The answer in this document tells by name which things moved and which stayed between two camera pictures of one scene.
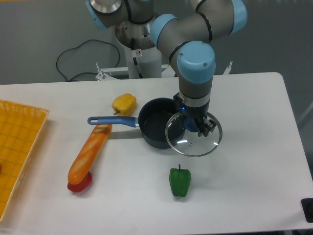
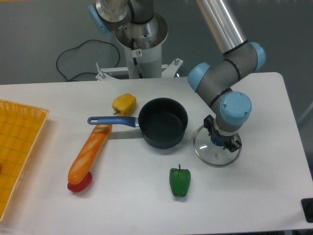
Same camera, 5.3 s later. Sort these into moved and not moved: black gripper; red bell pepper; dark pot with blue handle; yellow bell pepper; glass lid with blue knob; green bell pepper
Moved: black gripper; glass lid with blue knob
Not moved: dark pot with blue handle; yellow bell pepper; red bell pepper; green bell pepper
